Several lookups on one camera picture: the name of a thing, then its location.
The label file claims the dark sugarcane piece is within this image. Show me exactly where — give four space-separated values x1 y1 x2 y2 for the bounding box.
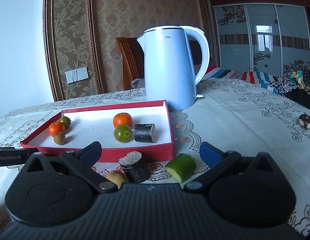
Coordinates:
119 151 151 183
134 124 155 143

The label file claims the green tomato with stem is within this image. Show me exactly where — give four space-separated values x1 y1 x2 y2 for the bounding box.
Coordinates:
58 116 71 129

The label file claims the small orange tangerine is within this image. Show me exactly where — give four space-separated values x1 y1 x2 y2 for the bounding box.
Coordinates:
48 121 66 137

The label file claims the large orange tangerine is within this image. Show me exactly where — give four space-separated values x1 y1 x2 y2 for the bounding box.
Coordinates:
113 113 133 128

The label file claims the small tan longan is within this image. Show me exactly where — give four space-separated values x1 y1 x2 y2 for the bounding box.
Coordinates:
53 132 66 145

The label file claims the green cucumber piece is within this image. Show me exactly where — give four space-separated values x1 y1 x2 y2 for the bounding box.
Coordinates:
165 153 197 183

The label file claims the white electric kettle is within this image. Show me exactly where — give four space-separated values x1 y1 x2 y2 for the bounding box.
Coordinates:
137 25 210 111

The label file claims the water chestnut at table edge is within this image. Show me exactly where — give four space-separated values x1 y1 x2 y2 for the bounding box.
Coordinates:
297 114 310 129

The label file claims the red shallow box tray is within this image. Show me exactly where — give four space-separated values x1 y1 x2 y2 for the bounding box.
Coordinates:
20 100 174 163

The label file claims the white wall switch panel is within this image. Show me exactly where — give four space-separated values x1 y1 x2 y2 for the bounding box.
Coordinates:
65 67 89 84

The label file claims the sliding glass wardrobe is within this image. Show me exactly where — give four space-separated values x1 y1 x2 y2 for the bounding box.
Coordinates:
213 3 310 76

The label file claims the patterned pillow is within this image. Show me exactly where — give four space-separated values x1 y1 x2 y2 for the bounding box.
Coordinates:
131 79 145 89

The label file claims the striped colourful bedding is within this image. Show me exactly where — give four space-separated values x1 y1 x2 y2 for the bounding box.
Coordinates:
203 66 298 95

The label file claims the dark clothes pile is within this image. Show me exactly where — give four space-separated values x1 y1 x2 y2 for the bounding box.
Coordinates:
268 66 310 109

